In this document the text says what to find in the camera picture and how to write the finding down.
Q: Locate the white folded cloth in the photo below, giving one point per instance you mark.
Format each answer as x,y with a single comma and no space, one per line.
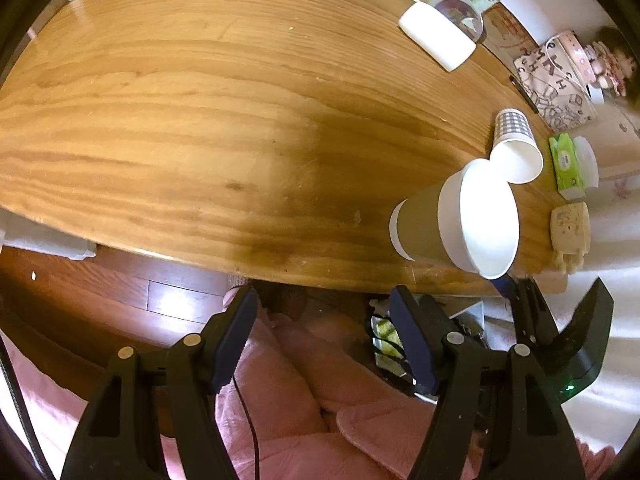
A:
40,240

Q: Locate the white tissue pack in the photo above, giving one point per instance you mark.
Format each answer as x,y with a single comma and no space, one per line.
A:
587,160

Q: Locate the brown and white paper cup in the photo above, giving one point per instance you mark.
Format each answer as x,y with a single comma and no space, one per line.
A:
450,220

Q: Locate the white oblong case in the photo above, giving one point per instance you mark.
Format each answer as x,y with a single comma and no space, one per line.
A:
437,35

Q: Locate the patterned fabric pouch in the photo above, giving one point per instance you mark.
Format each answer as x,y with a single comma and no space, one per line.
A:
555,87

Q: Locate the clear glass mug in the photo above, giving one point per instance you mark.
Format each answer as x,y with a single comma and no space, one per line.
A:
462,12

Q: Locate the pink dotted band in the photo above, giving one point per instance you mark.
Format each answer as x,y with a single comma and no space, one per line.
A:
570,47

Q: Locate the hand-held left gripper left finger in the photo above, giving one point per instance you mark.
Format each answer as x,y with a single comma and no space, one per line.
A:
232,345

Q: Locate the bag with green contents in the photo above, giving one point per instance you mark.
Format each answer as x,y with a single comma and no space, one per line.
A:
387,335

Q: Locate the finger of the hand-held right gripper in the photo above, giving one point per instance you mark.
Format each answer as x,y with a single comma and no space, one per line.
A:
531,310
595,320

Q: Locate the green tissue pack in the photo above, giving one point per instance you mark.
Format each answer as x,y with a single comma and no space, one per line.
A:
565,165

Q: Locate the checkered paper cup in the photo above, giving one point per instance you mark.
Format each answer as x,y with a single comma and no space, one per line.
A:
515,152

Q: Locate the doll with dark hair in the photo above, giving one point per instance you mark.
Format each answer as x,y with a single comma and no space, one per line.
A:
612,57

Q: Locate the white floral bedding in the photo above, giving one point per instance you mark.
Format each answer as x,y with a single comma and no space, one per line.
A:
617,220

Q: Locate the black pen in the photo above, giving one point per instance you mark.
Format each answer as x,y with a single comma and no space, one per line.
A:
522,94

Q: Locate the pink fleece pajama pants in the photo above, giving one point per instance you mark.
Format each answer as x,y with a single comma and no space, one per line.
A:
300,385

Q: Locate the cream toy figure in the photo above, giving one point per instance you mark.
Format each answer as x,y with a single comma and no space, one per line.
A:
570,232

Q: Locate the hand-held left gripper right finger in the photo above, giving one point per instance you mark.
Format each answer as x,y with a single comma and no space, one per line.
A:
416,347

